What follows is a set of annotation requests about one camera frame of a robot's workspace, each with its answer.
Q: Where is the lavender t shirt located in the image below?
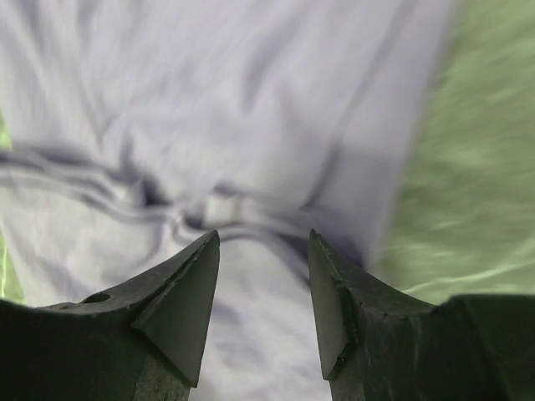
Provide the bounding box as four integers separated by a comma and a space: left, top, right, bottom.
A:
1, 1, 455, 400

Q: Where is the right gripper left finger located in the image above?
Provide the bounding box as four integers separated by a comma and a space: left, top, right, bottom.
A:
1, 231, 220, 400

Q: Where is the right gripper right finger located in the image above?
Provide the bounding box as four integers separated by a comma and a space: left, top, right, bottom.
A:
308, 232, 534, 400

